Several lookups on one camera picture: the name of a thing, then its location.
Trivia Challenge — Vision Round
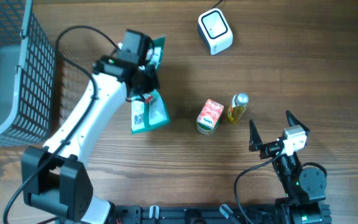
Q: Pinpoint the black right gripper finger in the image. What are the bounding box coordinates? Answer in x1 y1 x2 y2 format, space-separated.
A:
249 119 264 152
286 110 310 133

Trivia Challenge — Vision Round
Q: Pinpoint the green 3M gloves packet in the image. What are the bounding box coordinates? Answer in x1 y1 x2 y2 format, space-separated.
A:
131 90 170 134

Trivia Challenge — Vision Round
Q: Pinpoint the yellow oil bottle silver cap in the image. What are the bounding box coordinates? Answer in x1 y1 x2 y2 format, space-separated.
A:
227 93 249 124

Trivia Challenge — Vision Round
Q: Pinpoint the red drink carton cup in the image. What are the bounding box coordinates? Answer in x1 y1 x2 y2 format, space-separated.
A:
196 99 224 135

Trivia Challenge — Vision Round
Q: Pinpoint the red white tube packet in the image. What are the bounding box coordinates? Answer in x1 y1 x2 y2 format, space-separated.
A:
144 94 154 103

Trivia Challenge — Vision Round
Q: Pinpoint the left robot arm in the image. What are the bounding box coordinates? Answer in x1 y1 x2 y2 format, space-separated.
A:
17 29 160 223

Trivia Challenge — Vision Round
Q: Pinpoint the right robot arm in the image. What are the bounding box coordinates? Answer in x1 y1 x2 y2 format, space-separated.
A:
249 111 332 223

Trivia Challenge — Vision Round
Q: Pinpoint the white barcode scanner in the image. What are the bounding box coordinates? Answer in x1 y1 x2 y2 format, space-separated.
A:
198 8 234 55

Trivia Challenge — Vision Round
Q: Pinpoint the dark grey mesh basket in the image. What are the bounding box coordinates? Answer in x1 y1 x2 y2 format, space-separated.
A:
0 0 56 146

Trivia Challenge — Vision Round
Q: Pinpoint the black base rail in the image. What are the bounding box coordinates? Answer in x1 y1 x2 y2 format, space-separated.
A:
104 203 332 224

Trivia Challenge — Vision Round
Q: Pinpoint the black left camera cable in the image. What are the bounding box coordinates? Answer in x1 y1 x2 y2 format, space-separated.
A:
2 25 121 224

